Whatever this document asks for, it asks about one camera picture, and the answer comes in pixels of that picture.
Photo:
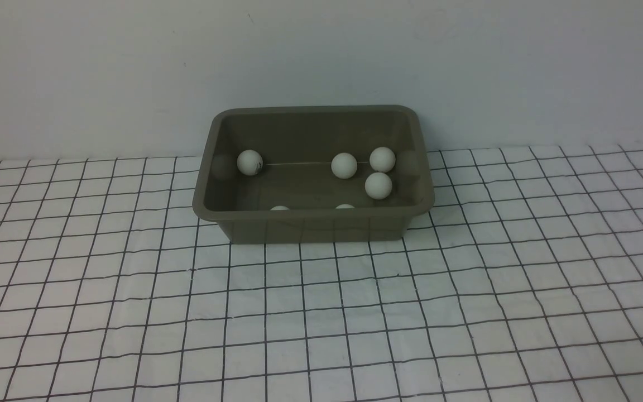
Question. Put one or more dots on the olive green plastic bin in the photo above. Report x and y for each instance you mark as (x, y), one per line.
(297, 145)

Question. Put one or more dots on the white ping-pong ball with logo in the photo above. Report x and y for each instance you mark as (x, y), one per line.
(249, 162)

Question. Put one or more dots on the white checkered tablecloth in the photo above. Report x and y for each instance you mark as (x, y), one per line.
(523, 283)

